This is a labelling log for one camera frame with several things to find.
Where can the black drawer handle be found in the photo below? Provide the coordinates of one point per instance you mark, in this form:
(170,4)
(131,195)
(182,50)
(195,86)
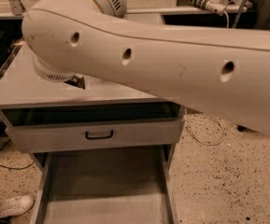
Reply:
(101,135)

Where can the open grey middle drawer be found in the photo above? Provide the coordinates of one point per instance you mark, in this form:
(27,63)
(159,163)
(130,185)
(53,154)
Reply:
(128,185)

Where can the grey drawer cabinet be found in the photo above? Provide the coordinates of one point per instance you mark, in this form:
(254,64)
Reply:
(28,100)

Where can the black rxbar chocolate wrapper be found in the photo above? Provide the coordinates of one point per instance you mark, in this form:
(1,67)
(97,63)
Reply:
(76,81)

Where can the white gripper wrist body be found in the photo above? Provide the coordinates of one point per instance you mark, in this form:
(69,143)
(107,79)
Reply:
(54,76)

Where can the white power strip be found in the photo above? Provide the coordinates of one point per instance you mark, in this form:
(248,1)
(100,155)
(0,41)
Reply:
(215,6)

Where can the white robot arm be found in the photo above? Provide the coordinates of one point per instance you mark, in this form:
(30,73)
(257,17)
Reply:
(218,71)

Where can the white sneaker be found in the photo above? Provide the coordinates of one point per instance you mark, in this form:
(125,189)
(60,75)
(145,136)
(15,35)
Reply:
(16,206)

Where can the grey top drawer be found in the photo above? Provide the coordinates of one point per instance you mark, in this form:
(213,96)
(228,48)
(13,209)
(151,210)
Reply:
(80,136)

